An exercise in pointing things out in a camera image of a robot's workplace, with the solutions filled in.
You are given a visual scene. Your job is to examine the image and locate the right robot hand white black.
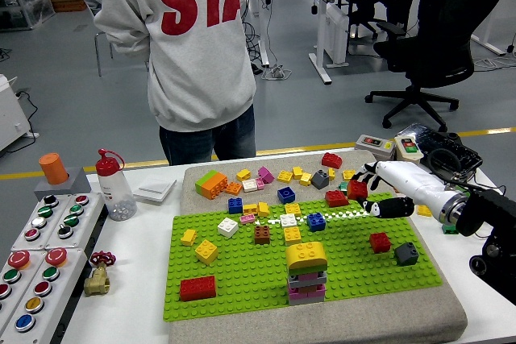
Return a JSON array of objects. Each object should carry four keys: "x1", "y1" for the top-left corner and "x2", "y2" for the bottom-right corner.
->
[{"x1": 348, "y1": 160, "x2": 451, "y2": 221}]

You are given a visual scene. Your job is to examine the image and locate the red square brick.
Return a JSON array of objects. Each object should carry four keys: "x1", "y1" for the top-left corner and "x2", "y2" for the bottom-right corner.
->
[
  {"x1": 347, "y1": 180, "x2": 368, "y2": 201},
  {"x1": 369, "y1": 232, "x2": 393, "y2": 255}
]

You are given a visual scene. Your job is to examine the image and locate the blue brick with round hole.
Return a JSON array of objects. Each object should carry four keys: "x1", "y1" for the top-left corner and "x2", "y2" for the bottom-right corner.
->
[{"x1": 277, "y1": 186, "x2": 298, "y2": 205}]

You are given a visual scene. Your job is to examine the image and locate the dark grey brick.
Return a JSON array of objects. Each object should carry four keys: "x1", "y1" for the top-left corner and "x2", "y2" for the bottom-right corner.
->
[{"x1": 393, "y1": 242, "x2": 420, "y2": 267}]

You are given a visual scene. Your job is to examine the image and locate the red sloped brick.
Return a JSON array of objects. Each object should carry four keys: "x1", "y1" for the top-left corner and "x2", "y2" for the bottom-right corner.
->
[{"x1": 321, "y1": 151, "x2": 344, "y2": 170}]

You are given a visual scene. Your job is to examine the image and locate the grey sloped brick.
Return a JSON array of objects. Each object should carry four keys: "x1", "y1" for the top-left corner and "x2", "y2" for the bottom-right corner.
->
[{"x1": 310, "y1": 169, "x2": 331, "y2": 190}]

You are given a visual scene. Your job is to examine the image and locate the yellow arched brick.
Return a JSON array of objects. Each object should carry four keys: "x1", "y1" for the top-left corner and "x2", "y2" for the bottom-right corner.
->
[{"x1": 285, "y1": 241, "x2": 328, "y2": 271}]

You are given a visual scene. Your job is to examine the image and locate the lime flat brick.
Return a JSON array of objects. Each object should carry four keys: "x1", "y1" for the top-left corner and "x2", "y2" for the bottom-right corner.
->
[{"x1": 288, "y1": 261, "x2": 328, "y2": 276}]

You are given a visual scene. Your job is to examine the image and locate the brown brick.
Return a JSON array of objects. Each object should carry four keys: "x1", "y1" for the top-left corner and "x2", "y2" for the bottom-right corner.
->
[{"x1": 253, "y1": 225, "x2": 272, "y2": 245}]

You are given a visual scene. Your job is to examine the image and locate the green studded baseplate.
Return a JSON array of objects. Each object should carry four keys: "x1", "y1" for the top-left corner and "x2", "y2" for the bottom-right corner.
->
[{"x1": 162, "y1": 192, "x2": 444, "y2": 323}]

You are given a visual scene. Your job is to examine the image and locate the white square brick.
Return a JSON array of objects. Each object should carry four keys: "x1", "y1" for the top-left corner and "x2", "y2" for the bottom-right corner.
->
[{"x1": 217, "y1": 217, "x2": 239, "y2": 239}]

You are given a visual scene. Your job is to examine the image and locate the orange long brick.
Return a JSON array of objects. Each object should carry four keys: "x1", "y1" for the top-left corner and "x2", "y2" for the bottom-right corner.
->
[{"x1": 201, "y1": 172, "x2": 229, "y2": 200}]

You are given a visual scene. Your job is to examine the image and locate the lime long brick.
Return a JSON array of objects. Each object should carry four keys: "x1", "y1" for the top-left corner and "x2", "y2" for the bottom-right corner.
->
[{"x1": 195, "y1": 169, "x2": 218, "y2": 196}]

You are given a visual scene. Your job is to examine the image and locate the large yellow square brick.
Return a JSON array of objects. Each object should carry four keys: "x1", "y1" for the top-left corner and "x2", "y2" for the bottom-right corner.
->
[{"x1": 194, "y1": 238, "x2": 219, "y2": 266}]

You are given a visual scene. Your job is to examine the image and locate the red long brick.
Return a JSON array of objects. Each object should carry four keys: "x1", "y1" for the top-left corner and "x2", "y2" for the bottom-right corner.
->
[{"x1": 179, "y1": 275, "x2": 218, "y2": 302}]

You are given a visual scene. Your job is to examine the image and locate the black office chair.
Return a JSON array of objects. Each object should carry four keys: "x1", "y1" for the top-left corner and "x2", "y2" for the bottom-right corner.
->
[{"x1": 364, "y1": 0, "x2": 515, "y2": 134}]

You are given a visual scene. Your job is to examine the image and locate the grey foam mat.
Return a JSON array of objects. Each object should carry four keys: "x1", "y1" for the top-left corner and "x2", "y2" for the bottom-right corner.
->
[{"x1": 168, "y1": 149, "x2": 468, "y2": 344}]

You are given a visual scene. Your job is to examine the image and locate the white desk foot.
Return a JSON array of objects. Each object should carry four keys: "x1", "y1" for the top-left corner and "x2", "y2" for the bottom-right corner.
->
[{"x1": 470, "y1": 31, "x2": 510, "y2": 57}]

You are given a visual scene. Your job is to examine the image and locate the white computer tower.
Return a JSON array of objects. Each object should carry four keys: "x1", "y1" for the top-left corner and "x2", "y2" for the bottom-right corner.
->
[{"x1": 324, "y1": 3, "x2": 350, "y2": 68}]

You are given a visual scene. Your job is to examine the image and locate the white power strip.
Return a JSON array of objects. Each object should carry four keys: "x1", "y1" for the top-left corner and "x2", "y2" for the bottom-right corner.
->
[{"x1": 261, "y1": 64, "x2": 293, "y2": 81}]

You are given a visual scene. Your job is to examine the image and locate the squeeze bottle red cap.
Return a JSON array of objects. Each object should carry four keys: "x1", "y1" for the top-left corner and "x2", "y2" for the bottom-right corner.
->
[{"x1": 95, "y1": 148, "x2": 139, "y2": 222}]

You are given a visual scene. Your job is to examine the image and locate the brass valve red handwheel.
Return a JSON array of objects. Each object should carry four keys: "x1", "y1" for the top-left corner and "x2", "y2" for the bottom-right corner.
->
[{"x1": 83, "y1": 250, "x2": 117, "y2": 297}]

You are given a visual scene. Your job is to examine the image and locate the control box two green buttons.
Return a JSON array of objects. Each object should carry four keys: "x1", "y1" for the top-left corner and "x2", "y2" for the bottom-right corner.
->
[{"x1": 44, "y1": 192, "x2": 106, "y2": 251}]

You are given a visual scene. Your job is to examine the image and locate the grey block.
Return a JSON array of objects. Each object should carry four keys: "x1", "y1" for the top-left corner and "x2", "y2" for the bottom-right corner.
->
[{"x1": 33, "y1": 166, "x2": 93, "y2": 202}]

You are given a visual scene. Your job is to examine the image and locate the metal chair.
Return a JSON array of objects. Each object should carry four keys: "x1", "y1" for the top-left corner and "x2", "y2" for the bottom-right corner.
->
[{"x1": 93, "y1": 29, "x2": 116, "y2": 78}]

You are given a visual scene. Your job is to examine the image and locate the orange cylinder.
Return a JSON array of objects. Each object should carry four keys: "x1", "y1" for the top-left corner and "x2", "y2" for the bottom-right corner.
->
[{"x1": 39, "y1": 152, "x2": 70, "y2": 185}]

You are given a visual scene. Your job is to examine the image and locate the control box yellow blue buttons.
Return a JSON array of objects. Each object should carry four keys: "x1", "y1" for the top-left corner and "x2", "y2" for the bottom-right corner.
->
[{"x1": 0, "y1": 247, "x2": 89, "y2": 344}]

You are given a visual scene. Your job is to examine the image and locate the control box with white button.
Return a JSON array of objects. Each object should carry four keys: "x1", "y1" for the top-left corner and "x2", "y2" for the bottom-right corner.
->
[{"x1": 11, "y1": 193, "x2": 73, "y2": 251}]

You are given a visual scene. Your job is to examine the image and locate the brown wooden pallet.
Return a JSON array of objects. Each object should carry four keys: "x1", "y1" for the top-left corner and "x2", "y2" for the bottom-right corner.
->
[{"x1": 48, "y1": 0, "x2": 88, "y2": 14}]

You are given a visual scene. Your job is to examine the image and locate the control box red mushroom button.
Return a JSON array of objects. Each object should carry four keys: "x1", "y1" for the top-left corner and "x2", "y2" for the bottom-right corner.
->
[{"x1": 0, "y1": 249, "x2": 46, "y2": 335}]

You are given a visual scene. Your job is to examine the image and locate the white cabinet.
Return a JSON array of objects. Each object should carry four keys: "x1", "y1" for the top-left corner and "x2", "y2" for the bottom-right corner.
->
[{"x1": 0, "y1": 73, "x2": 40, "y2": 154}]

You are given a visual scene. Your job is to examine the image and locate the clear plastic crate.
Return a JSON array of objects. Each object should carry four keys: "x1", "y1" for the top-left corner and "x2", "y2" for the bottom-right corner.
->
[{"x1": 0, "y1": 0, "x2": 56, "y2": 32}]

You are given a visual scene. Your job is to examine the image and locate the cream switch box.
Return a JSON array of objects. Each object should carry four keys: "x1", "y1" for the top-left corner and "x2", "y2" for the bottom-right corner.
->
[{"x1": 393, "y1": 135, "x2": 425, "y2": 164}]

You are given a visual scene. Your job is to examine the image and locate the grey switch box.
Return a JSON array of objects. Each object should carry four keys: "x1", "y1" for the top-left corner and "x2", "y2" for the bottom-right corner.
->
[{"x1": 355, "y1": 134, "x2": 397, "y2": 167}]

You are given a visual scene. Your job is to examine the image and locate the hanging black cable bundle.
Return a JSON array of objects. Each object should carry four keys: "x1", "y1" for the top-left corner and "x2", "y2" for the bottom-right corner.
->
[{"x1": 241, "y1": 0, "x2": 279, "y2": 67}]

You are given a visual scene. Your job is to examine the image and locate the white switch plate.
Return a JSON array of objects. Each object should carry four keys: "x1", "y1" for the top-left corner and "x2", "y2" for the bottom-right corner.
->
[{"x1": 131, "y1": 177, "x2": 178, "y2": 204}]

